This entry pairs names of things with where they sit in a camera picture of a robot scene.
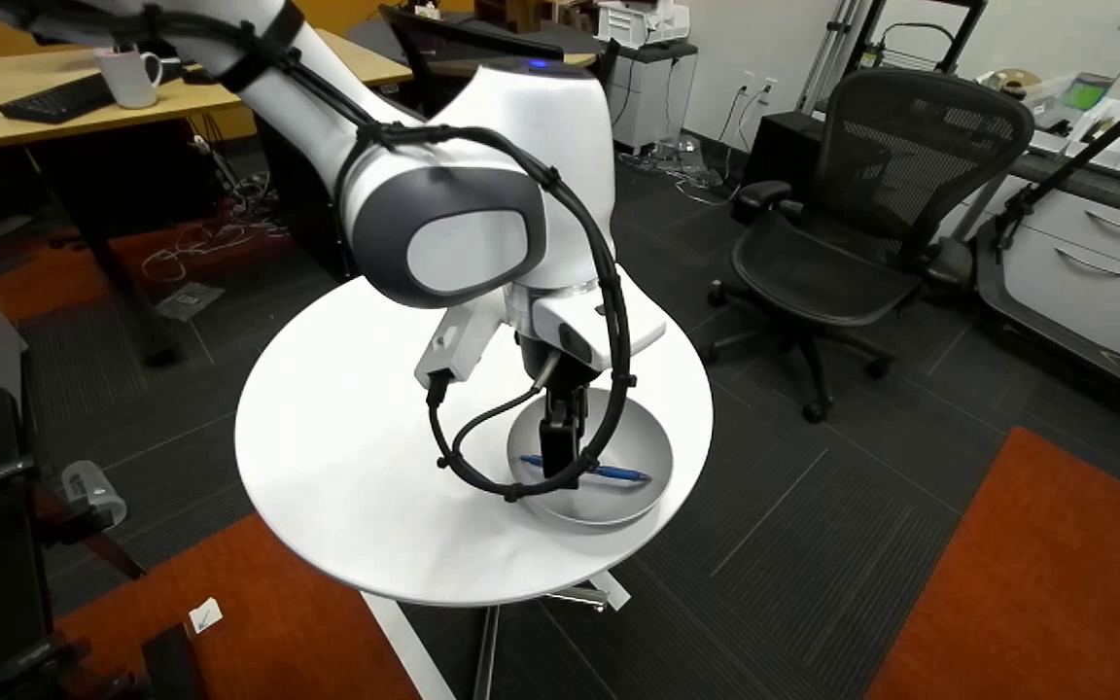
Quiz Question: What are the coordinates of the grey round bowl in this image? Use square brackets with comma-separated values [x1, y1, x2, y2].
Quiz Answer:
[500, 385, 678, 532]

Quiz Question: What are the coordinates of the blue click pen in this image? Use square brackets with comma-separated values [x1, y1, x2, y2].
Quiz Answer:
[516, 451, 652, 490]

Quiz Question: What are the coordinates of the light wooden desk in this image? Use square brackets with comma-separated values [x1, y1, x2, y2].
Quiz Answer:
[0, 23, 416, 364]

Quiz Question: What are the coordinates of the white drawer cabinet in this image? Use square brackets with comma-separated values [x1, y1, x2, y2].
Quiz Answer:
[1000, 185, 1120, 376]

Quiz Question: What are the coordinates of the white storage unit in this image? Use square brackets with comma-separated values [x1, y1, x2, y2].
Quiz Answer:
[596, 0, 705, 156]

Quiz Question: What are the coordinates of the black floor box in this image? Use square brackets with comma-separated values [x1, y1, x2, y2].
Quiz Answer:
[748, 108, 840, 195]

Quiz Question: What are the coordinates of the black mesh office chair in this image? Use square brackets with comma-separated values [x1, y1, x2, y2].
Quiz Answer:
[707, 65, 1041, 424]

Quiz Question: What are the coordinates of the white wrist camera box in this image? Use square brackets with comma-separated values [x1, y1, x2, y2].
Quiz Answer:
[413, 305, 504, 393]

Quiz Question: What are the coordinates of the black tripod leg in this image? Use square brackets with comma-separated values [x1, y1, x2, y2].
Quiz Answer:
[984, 71, 1120, 253]

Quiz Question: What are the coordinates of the white metal table base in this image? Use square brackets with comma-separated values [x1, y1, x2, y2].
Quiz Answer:
[356, 567, 634, 700]

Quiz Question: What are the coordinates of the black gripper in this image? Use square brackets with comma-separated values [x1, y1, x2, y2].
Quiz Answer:
[516, 328, 608, 484]

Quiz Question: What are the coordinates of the small white paper scrap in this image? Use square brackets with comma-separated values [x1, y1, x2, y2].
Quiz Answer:
[184, 594, 227, 639]

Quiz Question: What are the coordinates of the white mug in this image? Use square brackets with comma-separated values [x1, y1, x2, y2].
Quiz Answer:
[88, 43, 170, 114]

